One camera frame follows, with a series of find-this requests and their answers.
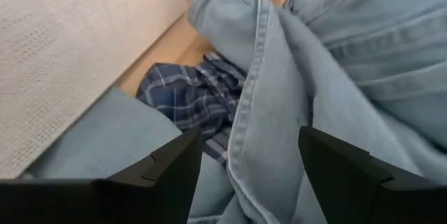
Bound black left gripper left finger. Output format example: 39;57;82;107
0;128;203;224

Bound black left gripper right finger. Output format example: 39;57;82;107
298;125;447;224

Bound grey-blue garment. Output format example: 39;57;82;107
26;86;235;224

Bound blue plaid shirt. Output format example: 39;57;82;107
135;52;247;169

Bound light blue denim jeans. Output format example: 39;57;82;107
186;0;447;224

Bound white perforated laundry basket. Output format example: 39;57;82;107
0;0;188;179

